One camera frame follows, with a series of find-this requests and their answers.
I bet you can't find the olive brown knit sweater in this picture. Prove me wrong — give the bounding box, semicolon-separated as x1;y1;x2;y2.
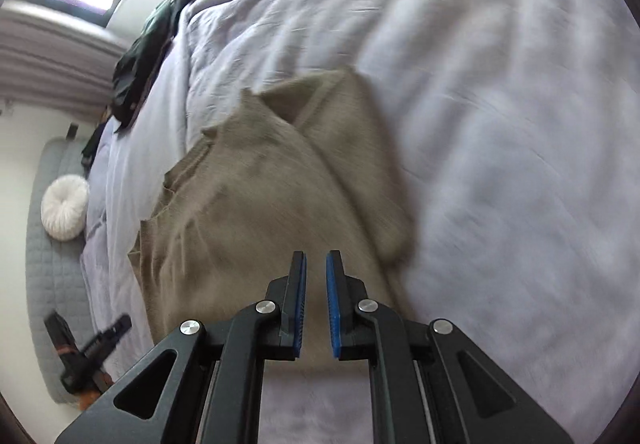
129;68;414;374

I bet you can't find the grey quilted headboard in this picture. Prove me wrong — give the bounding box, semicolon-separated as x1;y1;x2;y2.
25;138;96;404

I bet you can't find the lavender plush blanket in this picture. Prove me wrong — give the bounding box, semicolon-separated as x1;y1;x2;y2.
86;0;372;443

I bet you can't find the white round pleated cushion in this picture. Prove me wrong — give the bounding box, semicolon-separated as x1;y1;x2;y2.
40;174;90;242

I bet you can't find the grey curtain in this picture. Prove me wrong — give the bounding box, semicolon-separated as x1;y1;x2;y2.
1;0;129;121

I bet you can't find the dark green black garment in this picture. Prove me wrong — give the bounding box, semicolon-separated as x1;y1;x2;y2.
81;0;194;171

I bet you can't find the lavender embossed bedspread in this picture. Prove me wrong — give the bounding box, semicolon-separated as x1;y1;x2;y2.
184;0;639;443

